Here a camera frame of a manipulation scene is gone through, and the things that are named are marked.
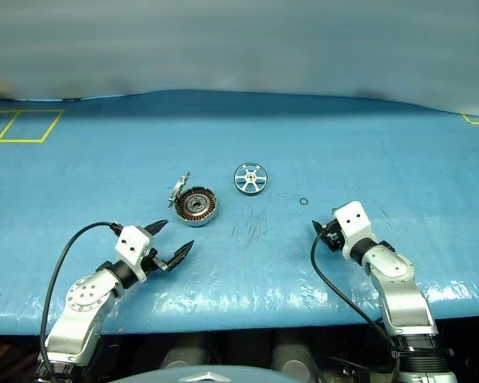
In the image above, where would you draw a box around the motor stator with copper windings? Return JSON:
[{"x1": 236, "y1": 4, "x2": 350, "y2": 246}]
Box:
[{"x1": 175, "y1": 186, "x2": 220, "y2": 227}]

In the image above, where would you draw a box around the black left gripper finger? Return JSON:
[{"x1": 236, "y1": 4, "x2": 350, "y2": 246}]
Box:
[
  {"x1": 143, "y1": 219, "x2": 169, "y2": 237},
  {"x1": 164, "y1": 240, "x2": 196, "y2": 271}
]

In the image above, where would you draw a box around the grey robot torso with emblem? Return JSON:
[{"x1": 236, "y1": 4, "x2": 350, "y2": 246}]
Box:
[{"x1": 119, "y1": 365, "x2": 288, "y2": 383}]

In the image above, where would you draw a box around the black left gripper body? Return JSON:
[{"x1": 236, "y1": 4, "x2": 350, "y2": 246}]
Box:
[{"x1": 142, "y1": 247, "x2": 172, "y2": 276}]

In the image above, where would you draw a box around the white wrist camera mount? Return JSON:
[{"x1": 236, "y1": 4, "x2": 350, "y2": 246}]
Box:
[
  {"x1": 114, "y1": 225, "x2": 157, "y2": 283},
  {"x1": 332, "y1": 200, "x2": 374, "y2": 263}
]

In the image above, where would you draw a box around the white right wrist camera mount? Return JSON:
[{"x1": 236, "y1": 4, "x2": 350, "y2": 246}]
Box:
[{"x1": 332, "y1": 200, "x2": 374, "y2": 263}]

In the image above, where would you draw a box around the grey rounded shape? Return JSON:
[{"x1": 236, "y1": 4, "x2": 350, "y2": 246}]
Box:
[
  {"x1": 159, "y1": 337, "x2": 220, "y2": 370},
  {"x1": 271, "y1": 338, "x2": 324, "y2": 383}
]

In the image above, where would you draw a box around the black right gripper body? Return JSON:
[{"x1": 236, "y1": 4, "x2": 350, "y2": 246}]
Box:
[{"x1": 321, "y1": 219, "x2": 344, "y2": 255}]

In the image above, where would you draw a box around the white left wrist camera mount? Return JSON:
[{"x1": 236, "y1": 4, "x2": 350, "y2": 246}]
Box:
[{"x1": 114, "y1": 225, "x2": 157, "y2": 283}]

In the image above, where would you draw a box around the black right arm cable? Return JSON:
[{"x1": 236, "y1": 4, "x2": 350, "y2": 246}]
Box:
[{"x1": 310, "y1": 225, "x2": 402, "y2": 383}]

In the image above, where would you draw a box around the silver spoked rotor cap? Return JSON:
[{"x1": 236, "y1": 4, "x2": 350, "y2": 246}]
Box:
[{"x1": 233, "y1": 161, "x2": 269, "y2": 197}]

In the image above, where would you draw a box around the silver toothed motor disc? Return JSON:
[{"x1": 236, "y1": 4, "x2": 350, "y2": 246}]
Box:
[{"x1": 166, "y1": 172, "x2": 195, "y2": 210}]

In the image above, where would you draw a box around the blue plastic table cover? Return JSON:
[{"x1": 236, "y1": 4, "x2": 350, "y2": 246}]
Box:
[{"x1": 0, "y1": 89, "x2": 479, "y2": 338}]

